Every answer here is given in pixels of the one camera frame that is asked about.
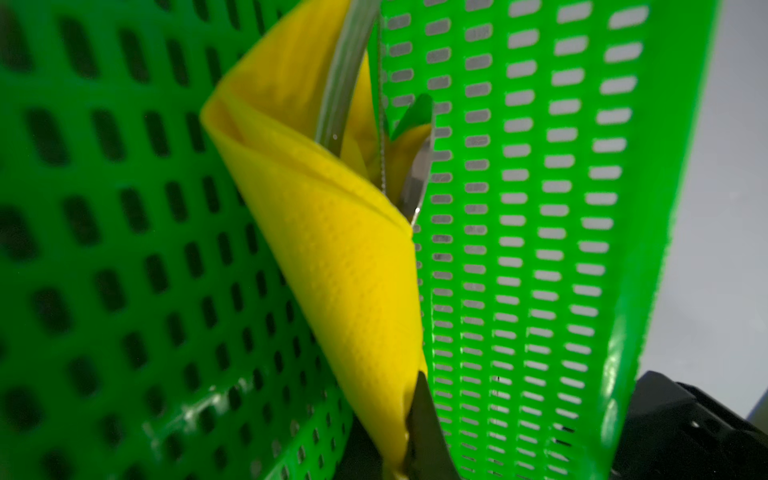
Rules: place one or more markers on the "silver fork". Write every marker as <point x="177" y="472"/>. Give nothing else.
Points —
<point x="348" y="52"/>

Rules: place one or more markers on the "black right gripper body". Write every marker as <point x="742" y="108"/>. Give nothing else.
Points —
<point x="677" y="431"/>

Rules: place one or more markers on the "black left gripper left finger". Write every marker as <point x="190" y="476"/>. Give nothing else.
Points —
<point x="361" y="459"/>

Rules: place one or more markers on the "yellow paper napkin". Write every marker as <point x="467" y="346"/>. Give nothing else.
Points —
<point x="345" y="251"/>

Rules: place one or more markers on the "green plastic perforated basket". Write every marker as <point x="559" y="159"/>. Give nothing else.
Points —
<point x="146" y="329"/>

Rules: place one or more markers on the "silver knife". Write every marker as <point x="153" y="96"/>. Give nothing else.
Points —
<point x="415" y="132"/>

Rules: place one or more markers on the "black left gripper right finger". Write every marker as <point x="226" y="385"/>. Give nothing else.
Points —
<point x="428" y="456"/>

